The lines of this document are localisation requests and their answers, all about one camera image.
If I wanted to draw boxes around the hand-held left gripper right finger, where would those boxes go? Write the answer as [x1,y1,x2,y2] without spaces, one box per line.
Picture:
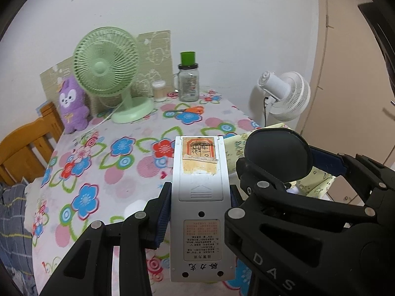
[229,185,244,208]

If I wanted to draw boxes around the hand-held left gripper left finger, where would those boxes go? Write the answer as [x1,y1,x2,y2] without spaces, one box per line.
[51,182,172,296]

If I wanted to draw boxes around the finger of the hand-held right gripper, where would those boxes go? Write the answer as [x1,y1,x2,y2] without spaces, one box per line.
[310,147,395,206]
[236,158,378,229]

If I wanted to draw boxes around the yellow patterned storage box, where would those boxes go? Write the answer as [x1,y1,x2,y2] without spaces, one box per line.
[224,123,338,198]

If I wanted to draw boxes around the white remote control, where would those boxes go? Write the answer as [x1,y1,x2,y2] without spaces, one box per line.
[170,136,237,283]

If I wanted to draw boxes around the black round disc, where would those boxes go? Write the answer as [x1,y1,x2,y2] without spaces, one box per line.
[244,129,313,183]

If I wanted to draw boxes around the floral tablecloth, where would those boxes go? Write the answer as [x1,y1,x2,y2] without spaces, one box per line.
[25,88,309,296]

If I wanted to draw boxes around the white fan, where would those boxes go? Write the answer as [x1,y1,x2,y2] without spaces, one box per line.
[257,71,311,127]

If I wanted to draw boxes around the beige cabinet door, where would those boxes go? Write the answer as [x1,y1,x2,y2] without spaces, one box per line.
[296,0,395,204]

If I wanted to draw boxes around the orange scissors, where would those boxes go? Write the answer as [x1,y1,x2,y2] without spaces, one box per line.
[169,106,205,115]

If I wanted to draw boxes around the glass jar with green lid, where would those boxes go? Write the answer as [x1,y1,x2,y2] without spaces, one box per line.
[173,51,200,102]

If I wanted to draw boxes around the cotton swab container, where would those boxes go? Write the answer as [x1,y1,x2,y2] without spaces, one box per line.
[152,80,167,102]

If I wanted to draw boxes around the dark panel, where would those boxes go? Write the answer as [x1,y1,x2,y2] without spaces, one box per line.
[358,1,395,99]

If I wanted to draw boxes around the purple plush toy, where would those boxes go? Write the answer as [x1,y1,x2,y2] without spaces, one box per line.
[58,75,90,134]

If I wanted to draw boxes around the grey plaid blanket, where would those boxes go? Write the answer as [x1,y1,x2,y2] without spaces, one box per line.
[0,182,38,296]

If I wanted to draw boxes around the wooden chair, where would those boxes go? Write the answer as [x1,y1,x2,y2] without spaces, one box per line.
[0,102,65,187]

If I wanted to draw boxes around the green desk fan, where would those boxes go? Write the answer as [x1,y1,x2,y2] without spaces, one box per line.
[73,27,154,124]

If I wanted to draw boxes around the white fan cable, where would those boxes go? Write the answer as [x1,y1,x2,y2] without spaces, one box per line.
[89,103,124,130]

